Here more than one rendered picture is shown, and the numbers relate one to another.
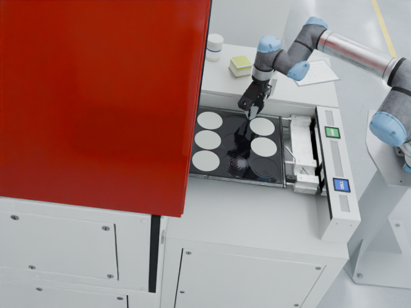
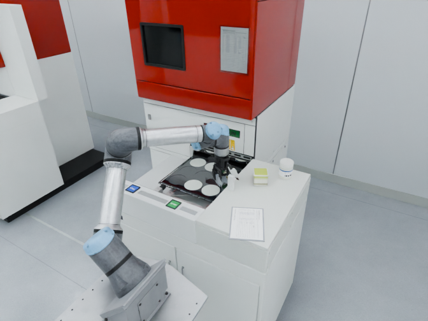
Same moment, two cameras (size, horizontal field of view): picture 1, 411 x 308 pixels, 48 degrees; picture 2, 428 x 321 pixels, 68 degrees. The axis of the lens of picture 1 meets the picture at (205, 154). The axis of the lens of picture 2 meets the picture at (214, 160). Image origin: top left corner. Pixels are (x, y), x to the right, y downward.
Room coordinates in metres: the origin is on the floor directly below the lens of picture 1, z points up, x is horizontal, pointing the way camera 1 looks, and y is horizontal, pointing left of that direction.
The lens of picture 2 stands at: (2.13, -1.35, 1.91)
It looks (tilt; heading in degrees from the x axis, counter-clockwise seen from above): 31 degrees down; 123
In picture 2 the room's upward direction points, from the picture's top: 1 degrees counter-clockwise
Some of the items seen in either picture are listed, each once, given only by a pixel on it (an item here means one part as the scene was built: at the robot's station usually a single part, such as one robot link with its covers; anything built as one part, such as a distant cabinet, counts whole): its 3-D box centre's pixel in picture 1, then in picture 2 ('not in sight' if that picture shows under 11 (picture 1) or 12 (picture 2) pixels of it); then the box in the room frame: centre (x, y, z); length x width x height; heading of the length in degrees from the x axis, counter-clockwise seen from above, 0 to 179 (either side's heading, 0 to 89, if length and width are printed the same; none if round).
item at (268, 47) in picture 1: (268, 53); (221, 136); (1.38, -0.16, 1.21); 0.09 x 0.08 x 0.11; 59
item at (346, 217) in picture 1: (330, 169); (154, 207); (1.18, -0.47, 0.89); 0.55 x 0.09 x 0.14; 3
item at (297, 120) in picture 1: (300, 120); not in sight; (1.43, -0.36, 0.89); 0.08 x 0.03 x 0.03; 93
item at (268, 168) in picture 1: (235, 143); (203, 176); (1.23, -0.11, 0.90); 0.34 x 0.34 x 0.01; 3
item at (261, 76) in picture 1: (262, 70); (221, 149); (1.39, -0.16, 1.14); 0.08 x 0.08 x 0.05
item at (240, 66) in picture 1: (240, 67); (260, 176); (1.58, -0.09, 1.00); 0.07 x 0.07 x 0.07; 30
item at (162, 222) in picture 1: (173, 151); (195, 134); (1.03, 0.11, 1.02); 0.82 x 0.03 x 0.40; 3
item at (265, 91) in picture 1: (259, 87); (222, 164); (1.39, -0.16, 1.06); 0.09 x 0.08 x 0.12; 153
